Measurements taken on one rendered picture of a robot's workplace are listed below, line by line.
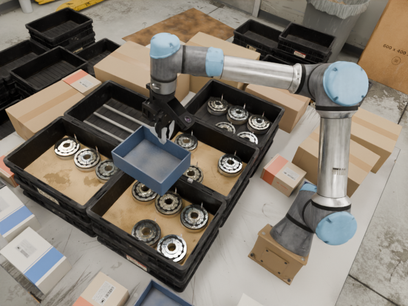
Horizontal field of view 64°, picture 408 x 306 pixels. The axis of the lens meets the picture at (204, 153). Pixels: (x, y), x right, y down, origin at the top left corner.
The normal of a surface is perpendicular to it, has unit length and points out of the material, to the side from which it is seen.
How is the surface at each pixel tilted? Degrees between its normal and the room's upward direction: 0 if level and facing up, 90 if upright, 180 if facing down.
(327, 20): 94
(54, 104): 0
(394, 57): 75
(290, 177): 0
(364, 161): 0
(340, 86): 46
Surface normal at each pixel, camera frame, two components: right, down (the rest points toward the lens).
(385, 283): 0.08, -0.65
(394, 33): -0.54, 0.44
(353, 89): 0.10, 0.09
